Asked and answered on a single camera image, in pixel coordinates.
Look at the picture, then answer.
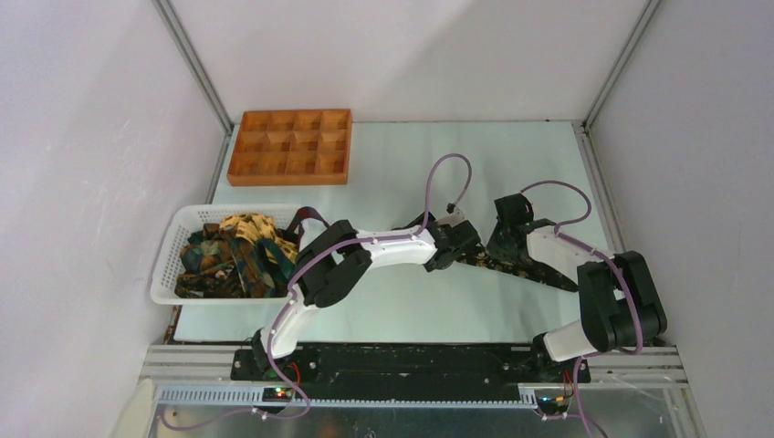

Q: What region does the black gold floral tie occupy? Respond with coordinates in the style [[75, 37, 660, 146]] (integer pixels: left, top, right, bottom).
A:
[[455, 244, 578, 293]]

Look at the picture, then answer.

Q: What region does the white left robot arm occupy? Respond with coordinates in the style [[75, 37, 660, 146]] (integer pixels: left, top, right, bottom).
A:
[[252, 216, 481, 380]]

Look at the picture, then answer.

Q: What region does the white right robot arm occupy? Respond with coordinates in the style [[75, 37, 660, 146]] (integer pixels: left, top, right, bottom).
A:
[[486, 193, 667, 381]]

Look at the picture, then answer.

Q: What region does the dark red striped tie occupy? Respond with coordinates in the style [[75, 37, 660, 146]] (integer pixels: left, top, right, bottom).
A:
[[282, 206, 329, 247]]

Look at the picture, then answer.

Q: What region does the wooden compartment tray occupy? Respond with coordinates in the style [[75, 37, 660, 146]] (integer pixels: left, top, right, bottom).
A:
[[226, 109, 352, 187]]

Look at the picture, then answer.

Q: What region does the green gold patterned tie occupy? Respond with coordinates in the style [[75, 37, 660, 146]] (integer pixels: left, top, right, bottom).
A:
[[174, 214, 299, 299]]

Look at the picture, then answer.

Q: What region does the white plastic basket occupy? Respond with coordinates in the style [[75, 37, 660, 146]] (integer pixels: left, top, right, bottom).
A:
[[150, 203, 301, 306]]

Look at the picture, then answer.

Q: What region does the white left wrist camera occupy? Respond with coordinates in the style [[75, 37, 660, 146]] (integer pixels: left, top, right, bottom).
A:
[[445, 203, 465, 226]]

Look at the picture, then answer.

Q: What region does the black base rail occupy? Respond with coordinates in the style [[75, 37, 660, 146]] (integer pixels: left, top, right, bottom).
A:
[[230, 341, 591, 402]]

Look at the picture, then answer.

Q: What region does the aluminium frame rail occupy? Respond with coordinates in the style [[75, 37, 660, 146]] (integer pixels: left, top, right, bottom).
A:
[[141, 343, 688, 410]]

